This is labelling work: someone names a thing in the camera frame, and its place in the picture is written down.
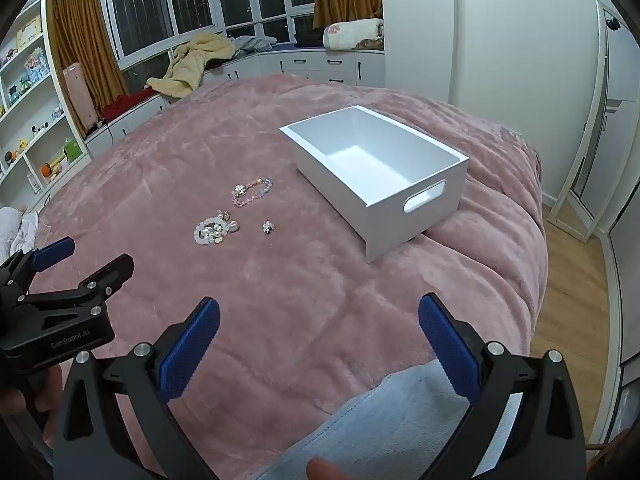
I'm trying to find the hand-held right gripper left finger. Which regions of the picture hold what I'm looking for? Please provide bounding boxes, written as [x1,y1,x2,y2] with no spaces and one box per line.
[52,296,222,480]

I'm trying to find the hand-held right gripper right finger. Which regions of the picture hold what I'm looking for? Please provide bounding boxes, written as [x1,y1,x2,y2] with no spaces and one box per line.
[419,292,588,480]

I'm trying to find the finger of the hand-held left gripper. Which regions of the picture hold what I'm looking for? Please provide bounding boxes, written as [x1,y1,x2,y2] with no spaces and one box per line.
[0,237,77,291]
[15,254,136,322]

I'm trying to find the pink beaded bracelet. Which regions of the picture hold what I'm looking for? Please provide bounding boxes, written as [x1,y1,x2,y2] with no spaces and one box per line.
[231,176,274,207]

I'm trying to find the white storage box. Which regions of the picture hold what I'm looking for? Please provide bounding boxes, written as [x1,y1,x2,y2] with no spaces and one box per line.
[279,105,471,264]

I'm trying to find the person's left hand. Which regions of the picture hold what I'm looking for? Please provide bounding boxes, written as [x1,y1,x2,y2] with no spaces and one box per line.
[0,364,65,441]

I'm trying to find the person's right hand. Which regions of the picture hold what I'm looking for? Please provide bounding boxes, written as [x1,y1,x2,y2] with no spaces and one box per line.
[306,456,347,480]

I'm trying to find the white crumpled cloth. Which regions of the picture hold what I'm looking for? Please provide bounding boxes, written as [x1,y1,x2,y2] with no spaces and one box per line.
[0,206,41,261]

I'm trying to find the pink fleece blanket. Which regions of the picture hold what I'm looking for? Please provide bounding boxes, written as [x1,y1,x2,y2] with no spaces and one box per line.
[37,72,548,480]

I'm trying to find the white bookshelf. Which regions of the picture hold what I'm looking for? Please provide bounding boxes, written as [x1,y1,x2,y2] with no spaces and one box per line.
[0,0,94,211]

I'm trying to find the pink standing appliance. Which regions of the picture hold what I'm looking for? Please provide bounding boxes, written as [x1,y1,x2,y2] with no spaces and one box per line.
[62,62,99,131]

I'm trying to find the red cloth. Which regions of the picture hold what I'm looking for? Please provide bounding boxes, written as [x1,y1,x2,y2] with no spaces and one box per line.
[100,91,157,122]

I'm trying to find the long mustard curtain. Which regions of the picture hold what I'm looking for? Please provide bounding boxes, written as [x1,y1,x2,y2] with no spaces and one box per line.
[50,0,129,137]

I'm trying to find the yellow blanket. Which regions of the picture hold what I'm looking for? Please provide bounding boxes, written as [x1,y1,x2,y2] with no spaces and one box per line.
[146,32,237,101]

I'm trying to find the white standing mirror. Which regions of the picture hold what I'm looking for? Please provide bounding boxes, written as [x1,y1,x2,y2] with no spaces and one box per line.
[547,0,634,245]

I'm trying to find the grey clothes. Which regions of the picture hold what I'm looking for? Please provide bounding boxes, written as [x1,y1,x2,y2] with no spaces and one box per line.
[227,35,279,57]

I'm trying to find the bay window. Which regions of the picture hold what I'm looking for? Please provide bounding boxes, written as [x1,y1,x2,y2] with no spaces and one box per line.
[97,0,321,69]

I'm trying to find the white window seat cabinets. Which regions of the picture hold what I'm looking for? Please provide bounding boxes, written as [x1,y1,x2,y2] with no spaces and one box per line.
[85,47,386,161]

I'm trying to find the floral rolled quilt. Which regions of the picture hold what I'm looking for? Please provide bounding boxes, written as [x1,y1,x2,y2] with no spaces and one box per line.
[322,18,385,51]

